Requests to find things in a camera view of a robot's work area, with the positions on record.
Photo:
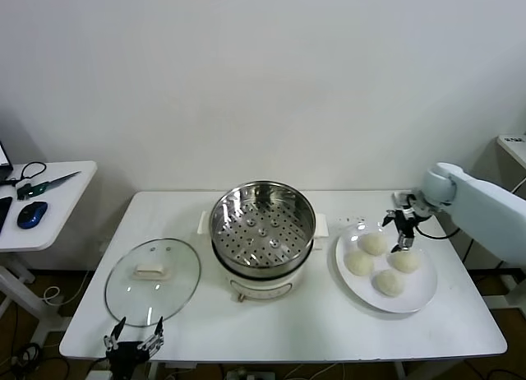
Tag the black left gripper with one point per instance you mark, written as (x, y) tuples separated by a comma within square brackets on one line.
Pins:
[(123, 355)]

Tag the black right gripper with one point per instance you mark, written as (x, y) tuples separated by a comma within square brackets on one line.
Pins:
[(409, 217)]

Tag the white steamed baozi bun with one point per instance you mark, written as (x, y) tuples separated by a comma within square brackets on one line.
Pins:
[(358, 264), (373, 244), (407, 262), (388, 283)]

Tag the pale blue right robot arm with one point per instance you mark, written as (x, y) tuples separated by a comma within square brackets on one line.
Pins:
[(485, 207)]

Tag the stainless steel steamer basket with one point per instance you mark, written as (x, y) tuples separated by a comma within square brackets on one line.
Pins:
[(230, 199)]

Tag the white round plate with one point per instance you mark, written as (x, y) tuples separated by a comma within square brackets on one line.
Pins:
[(411, 297)]

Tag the white electric cooker base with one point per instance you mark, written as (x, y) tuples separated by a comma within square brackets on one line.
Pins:
[(263, 287)]

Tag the white side table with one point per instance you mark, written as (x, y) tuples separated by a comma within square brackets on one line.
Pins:
[(61, 215)]

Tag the blue computer mouse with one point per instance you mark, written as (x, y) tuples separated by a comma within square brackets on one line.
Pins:
[(32, 214)]

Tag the black keyboard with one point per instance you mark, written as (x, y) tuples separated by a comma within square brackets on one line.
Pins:
[(4, 213)]

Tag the black laptop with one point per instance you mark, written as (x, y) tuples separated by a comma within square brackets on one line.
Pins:
[(3, 156)]

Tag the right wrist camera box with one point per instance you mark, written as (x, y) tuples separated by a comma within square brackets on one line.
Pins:
[(400, 199)]

